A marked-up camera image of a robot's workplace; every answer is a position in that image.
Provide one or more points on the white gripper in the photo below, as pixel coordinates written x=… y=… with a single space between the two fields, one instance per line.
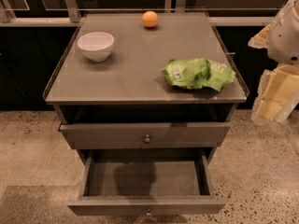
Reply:
x=285 y=41

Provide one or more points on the green rice chip bag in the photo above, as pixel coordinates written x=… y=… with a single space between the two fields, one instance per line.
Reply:
x=198 y=73

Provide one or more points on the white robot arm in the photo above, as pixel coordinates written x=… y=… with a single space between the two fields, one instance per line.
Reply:
x=278 y=91

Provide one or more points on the grey top drawer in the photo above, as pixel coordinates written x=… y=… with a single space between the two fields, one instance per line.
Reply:
x=144 y=135

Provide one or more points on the grey drawer cabinet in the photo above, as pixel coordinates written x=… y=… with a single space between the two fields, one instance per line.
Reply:
x=128 y=87

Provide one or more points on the grey open middle drawer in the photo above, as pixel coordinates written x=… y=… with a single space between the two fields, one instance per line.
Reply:
x=124 y=182

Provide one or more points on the orange fruit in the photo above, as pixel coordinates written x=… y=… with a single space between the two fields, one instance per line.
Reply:
x=150 y=19

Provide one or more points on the white ceramic bowl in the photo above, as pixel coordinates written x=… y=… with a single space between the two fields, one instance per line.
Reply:
x=96 y=46

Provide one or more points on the metal window frame rail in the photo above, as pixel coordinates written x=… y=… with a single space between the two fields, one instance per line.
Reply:
x=37 y=13

